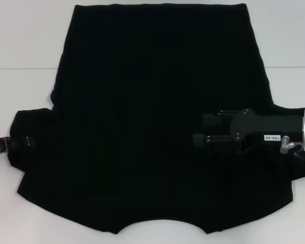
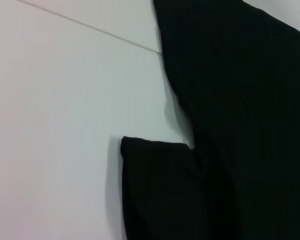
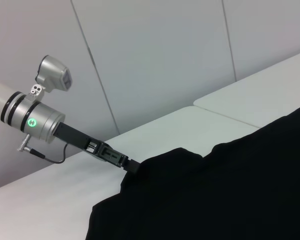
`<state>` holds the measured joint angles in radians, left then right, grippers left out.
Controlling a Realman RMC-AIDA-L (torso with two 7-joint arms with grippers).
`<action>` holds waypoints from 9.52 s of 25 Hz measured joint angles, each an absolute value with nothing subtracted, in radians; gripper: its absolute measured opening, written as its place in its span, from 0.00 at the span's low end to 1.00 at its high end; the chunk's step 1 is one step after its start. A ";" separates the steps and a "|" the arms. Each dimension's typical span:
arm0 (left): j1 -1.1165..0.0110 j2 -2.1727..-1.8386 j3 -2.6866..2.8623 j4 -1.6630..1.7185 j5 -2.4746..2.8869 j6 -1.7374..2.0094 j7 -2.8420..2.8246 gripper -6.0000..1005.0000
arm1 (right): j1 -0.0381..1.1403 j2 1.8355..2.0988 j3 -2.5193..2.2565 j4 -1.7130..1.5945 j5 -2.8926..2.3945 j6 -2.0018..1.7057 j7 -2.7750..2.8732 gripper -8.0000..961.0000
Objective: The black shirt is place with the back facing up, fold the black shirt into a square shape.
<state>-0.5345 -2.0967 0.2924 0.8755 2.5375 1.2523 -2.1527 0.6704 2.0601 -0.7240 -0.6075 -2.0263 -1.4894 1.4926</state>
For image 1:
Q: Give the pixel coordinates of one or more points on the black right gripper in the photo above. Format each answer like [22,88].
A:
[264,124]

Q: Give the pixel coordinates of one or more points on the black t-shirt with FREE print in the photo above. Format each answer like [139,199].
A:
[142,101]

